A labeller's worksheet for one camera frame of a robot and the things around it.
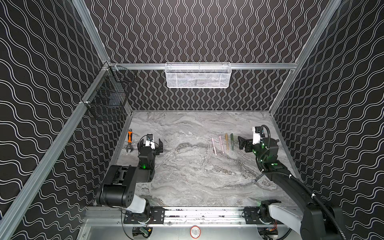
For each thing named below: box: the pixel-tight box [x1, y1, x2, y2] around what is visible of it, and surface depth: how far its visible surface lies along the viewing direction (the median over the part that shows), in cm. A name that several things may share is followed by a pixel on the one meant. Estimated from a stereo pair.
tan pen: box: [225, 132, 229, 151], surface depth 105 cm
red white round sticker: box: [190, 225, 201, 239], surface depth 70 cm
